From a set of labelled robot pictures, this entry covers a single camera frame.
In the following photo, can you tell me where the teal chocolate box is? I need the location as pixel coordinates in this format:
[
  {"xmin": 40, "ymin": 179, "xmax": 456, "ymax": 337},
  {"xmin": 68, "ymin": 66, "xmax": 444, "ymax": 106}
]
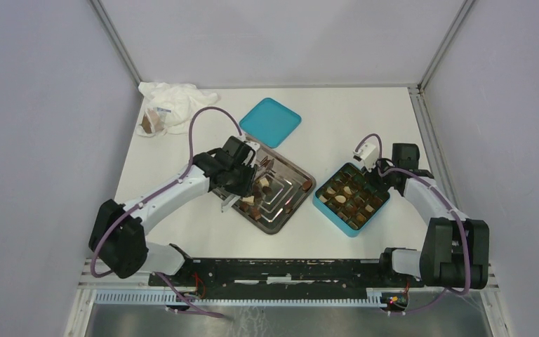
[{"xmin": 312, "ymin": 162, "xmax": 390, "ymax": 237}]

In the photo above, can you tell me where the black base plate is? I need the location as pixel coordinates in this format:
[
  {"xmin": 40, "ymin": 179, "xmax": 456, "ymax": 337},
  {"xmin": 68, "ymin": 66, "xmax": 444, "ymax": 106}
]
[{"xmin": 167, "ymin": 258, "xmax": 423, "ymax": 300}]

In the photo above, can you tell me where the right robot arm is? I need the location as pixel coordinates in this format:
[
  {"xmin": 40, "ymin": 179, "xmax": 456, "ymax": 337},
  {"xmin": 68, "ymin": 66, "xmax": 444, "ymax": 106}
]
[{"xmin": 354, "ymin": 141, "xmax": 490, "ymax": 294}]

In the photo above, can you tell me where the teal box lid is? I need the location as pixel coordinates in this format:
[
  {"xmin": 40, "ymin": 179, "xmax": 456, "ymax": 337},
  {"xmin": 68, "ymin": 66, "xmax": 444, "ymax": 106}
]
[{"xmin": 239, "ymin": 98, "xmax": 302, "ymax": 149}]

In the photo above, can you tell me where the white crumpled cloth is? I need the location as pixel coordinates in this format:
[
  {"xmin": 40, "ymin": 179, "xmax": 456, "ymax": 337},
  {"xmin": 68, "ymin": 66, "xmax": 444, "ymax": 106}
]
[{"xmin": 137, "ymin": 82, "xmax": 220, "ymax": 135}]

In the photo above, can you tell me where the steel tray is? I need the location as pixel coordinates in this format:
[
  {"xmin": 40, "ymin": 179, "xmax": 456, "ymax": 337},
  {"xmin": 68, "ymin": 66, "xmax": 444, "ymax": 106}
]
[{"xmin": 211, "ymin": 137, "xmax": 317, "ymax": 236}]

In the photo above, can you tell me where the oval white chocolate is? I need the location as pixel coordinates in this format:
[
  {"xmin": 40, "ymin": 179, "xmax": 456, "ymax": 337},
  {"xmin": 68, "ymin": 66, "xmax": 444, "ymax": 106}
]
[{"xmin": 334, "ymin": 195, "xmax": 347, "ymax": 204}]

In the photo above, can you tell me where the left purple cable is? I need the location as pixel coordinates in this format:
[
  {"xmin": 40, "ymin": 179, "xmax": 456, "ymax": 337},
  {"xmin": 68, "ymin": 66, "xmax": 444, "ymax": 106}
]
[{"xmin": 90, "ymin": 106, "xmax": 245, "ymax": 279}]

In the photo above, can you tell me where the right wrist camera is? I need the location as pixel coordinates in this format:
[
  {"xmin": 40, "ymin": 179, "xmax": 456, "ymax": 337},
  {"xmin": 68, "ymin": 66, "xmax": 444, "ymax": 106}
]
[{"xmin": 353, "ymin": 143, "xmax": 380, "ymax": 170}]

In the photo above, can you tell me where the white cable duct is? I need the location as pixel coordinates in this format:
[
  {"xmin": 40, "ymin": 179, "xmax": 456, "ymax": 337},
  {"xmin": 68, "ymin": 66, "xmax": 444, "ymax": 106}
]
[{"xmin": 93, "ymin": 289, "xmax": 385, "ymax": 308}]

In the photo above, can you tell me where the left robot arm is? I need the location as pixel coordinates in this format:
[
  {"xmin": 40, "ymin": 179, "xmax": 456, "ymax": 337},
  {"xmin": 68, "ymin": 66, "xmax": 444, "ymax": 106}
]
[{"xmin": 88, "ymin": 136, "xmax": 260, "ymax": 286}]

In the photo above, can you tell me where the plastic bag with chocolate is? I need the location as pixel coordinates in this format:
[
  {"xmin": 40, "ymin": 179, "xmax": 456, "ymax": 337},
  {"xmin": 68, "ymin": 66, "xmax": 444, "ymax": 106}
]
[{"xmin": 135, "ymin": 107, "xmax": 171, "ymax": 138}]

